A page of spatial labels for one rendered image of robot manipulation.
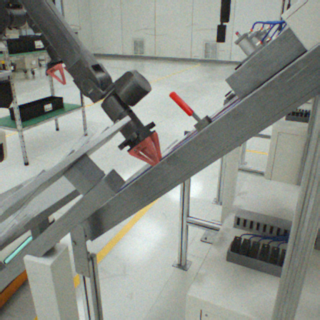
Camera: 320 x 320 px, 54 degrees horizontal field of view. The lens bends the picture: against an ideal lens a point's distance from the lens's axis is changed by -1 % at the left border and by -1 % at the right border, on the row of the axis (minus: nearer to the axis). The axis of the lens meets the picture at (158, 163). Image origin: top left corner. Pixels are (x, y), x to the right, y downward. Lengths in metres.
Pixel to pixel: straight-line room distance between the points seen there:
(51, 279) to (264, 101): 0.49
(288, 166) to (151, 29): 8.77
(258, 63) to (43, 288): 0.57
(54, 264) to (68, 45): 0.48
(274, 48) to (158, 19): 9.85
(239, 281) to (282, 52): 0.56
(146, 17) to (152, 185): 10.00
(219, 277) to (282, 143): 1.37
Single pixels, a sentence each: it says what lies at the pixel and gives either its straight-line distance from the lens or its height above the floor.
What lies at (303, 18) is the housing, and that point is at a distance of 0.56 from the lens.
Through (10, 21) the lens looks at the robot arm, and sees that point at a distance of 1.43.
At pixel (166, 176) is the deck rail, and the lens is 0.66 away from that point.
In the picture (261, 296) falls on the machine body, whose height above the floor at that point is 0.62.
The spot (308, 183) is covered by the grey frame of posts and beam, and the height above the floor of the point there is 0.99.
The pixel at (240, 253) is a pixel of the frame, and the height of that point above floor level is 0.66.
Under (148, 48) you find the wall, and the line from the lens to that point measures 10.61.
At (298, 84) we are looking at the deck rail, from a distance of 0.54.
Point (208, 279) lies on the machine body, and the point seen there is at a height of 0.62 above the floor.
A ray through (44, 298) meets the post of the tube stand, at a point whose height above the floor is 0.73.
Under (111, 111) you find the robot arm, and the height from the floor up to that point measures 1.03.
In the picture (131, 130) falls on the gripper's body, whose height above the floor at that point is 0.98.
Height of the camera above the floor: 1.23
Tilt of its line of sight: 25 degrees down
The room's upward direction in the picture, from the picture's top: straight up
